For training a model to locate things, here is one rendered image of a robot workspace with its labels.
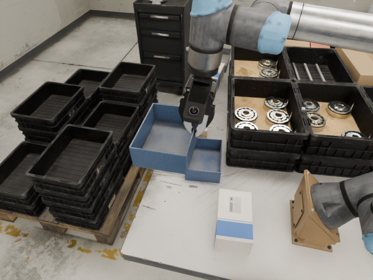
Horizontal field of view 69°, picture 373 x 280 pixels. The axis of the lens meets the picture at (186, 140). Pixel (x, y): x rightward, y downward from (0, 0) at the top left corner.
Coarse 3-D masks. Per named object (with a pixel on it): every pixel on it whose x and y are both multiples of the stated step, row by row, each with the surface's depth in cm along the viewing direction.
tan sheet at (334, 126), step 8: (320, 104) 134; (320, 112) 129; (328, 120) 125; (336, 120) 125; (344, 120) 125; (352, 120) 125; (328, 128) 121; (336, 128) 121; (344, 128) 121; (352, 128) 121
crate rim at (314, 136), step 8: (296, 88) 127; (368, 104) 117; (304, 112) 113; (312, 136) 103; (320, 136) 102; (328, 136) 102; (336, 136) 102; (344, 136) 102; (360, 144) 102; (368, 144) 102
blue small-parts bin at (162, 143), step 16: (160, 112) 84; (176, 112) 83; (144, 128) 77; (160, 128) 84; (176, 128) 84; (144, 144) 78; (160, 144) 78; (176, 144) 78; (192, 144) 73; (144, 160) 70; (160, 160) 69; (176, 160) 67
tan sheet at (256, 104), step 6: (240, 102) 135; (246, 102) 135; (252, 102) 135; (258, 102) 135; (252, 108) 132; (258, 108) 132; (264, 114) 128; (258, 120) 125; (264, 120) 125; (258, 126) 122; (264, 126) 122; (270, 126) 122; (288, 126) 122
